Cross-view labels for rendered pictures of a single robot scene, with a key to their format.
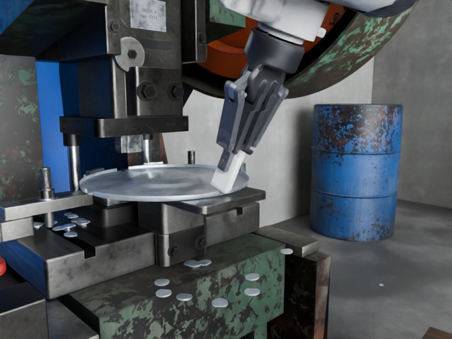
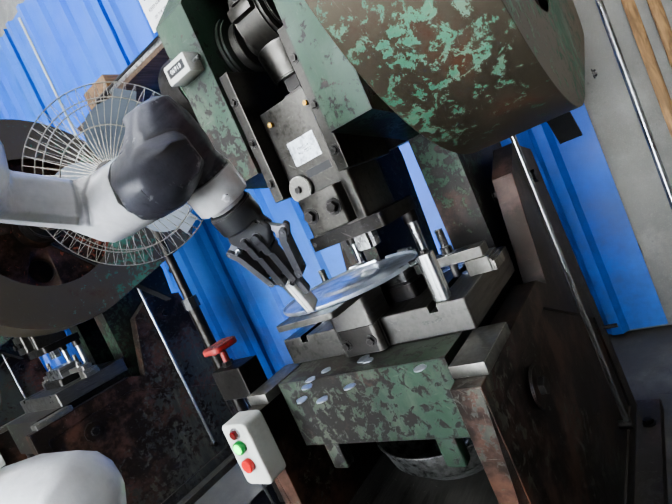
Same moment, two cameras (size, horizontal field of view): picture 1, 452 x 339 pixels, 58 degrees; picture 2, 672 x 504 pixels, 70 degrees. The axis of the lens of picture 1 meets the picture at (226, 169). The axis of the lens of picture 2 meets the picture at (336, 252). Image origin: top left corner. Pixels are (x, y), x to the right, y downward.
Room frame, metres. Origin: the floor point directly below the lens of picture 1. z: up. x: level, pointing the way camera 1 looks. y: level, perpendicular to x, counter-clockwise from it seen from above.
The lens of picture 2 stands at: (0.56, -0.83, 0.94)
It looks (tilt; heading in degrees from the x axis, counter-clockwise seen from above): 5 degrees down; 81
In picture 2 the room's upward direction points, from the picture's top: 24 degrees counter-clockwise
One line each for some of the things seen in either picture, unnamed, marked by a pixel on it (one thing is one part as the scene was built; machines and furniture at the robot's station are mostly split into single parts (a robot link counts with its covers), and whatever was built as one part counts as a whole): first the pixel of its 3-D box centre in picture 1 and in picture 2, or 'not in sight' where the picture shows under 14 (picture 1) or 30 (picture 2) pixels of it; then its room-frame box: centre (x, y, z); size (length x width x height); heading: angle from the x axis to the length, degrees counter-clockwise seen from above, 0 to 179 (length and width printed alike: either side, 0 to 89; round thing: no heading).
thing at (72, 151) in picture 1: (73, 160); (359, 254); (0.78, 0.29, 0.81); 0.02 x 0.02 x 0.14
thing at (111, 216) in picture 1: (128, 201); (390, 286); (0.80, 0.20, 0.72); 0.20 x 0.16 x 0.03; 134
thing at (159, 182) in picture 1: (166, 179); (350, 282); (0.71, 0.10, 0.78); 0.29 x 0.29 x 0.01
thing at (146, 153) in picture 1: (146, 153); (417, 233); (0.90, 0.18, 0.81); 0.02 x 0.02 x 0.14
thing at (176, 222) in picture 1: (185, 221); (351, 322); (0.67, 0.07, 0.72); 0.25 x 0.14 x 0.14; 44
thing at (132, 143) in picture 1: (130, 142); (366, 239); (0.79, 0.18, 0.84); 0.05 x 0.03 x 0.04; 134
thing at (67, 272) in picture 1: (130, 223); (397, 305); (0.80, 0.19, 0.68); 0.45 x 0.30 x 0.06; 134
